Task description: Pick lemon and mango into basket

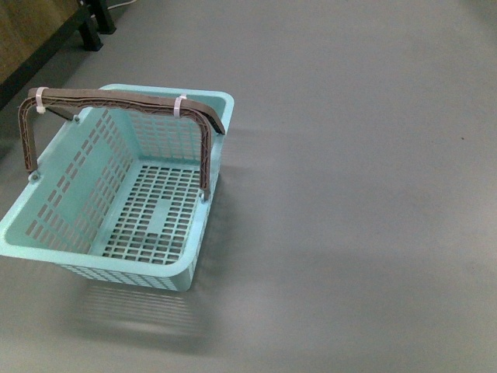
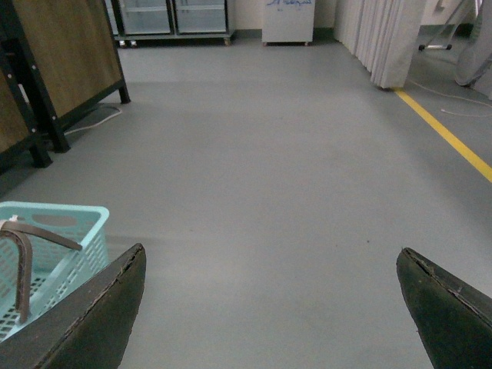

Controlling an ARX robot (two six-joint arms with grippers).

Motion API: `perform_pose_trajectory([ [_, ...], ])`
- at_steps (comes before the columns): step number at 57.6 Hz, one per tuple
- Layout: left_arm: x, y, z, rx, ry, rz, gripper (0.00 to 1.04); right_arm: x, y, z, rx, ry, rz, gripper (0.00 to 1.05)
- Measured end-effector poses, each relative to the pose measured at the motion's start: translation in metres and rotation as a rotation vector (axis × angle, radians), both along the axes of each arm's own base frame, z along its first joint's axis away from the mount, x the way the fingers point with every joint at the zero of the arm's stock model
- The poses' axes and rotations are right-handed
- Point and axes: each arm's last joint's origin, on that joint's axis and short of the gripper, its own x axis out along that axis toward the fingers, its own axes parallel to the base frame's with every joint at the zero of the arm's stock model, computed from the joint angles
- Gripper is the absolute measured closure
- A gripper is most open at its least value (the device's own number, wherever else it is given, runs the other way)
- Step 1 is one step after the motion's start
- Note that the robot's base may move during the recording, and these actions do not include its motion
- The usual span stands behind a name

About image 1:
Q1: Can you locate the white zip tie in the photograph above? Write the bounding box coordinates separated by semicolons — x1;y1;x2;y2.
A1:
173;93;187;118
35;87;46;114

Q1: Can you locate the brown basket handle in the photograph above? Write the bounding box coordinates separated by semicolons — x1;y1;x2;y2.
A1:
18;87;225;198

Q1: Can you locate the light blue plastic basket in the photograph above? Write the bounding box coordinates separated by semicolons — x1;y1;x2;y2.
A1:
1;84;235;291

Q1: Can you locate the white zip tie left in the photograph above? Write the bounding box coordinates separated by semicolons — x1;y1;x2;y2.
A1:
35;87;46;114

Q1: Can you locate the white zip tie right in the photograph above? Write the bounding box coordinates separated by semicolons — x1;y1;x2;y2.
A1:
173;93;187;118

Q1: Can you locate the black furniture leg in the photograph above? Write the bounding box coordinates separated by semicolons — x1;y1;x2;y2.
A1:
76;0;116;51

